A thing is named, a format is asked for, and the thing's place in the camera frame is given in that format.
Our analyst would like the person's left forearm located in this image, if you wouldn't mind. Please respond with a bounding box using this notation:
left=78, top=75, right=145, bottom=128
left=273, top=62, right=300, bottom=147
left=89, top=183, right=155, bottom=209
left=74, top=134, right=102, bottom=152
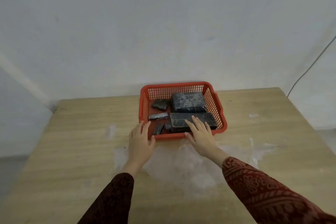
left=77, top=162, right=144, bottom=224

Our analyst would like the red plastic mesh basket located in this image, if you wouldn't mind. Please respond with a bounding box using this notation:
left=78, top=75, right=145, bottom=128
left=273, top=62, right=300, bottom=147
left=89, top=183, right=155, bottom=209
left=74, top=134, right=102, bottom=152
left=139, top=82, right=228, bottom=141

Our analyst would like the clear plastic sheet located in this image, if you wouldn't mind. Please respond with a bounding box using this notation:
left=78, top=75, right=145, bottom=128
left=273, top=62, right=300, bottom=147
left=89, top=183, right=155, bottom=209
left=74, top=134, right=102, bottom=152
left=114, top=137, right=277, bottom=191

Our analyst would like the black wrapped chunk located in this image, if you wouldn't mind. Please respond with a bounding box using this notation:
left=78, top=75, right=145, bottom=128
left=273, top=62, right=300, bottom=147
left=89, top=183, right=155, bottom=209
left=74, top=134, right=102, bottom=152
left=151, top=99, right=170, bottom=111

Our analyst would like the person's left hand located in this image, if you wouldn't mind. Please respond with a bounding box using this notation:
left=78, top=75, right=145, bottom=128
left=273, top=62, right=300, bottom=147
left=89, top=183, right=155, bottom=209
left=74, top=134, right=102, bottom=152
left=125, top=121, right=156, bottom=170

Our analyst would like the person's right forearm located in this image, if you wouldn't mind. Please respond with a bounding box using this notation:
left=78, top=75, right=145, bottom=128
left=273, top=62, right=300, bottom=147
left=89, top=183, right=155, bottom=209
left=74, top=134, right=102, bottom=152
left=210, top=150, right=336, bottom=224

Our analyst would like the large black wrapped block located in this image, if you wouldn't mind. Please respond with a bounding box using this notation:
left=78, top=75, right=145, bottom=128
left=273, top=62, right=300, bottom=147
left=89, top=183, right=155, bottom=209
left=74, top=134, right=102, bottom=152
left=171, top=92, right=208, bottom=113

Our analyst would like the person's right hand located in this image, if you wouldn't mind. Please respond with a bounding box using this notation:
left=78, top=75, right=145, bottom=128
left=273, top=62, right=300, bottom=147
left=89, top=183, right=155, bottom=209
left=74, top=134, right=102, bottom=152
left=184, top=116, right=224, bottom=162

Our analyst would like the flat black wrapped piece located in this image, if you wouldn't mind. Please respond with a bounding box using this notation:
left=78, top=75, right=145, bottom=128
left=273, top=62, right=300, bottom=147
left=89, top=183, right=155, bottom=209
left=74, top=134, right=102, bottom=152
left=148, top=113, right=169, bottom=121

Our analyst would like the white wall conduit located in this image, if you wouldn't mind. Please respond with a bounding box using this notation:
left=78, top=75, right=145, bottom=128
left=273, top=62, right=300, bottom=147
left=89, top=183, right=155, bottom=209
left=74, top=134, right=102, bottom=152
left=0, top=53, right=54, bottom=107

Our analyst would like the thin grey wall cable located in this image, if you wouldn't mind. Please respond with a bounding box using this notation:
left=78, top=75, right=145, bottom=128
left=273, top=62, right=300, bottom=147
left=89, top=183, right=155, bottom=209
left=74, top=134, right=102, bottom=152
left=287, top=35, right=336, bottom=98

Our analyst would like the long black wrapped block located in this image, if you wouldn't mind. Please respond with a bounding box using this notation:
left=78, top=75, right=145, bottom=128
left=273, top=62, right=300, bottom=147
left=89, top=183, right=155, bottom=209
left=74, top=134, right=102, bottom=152
left=170, top=112, right=218, bottom=133

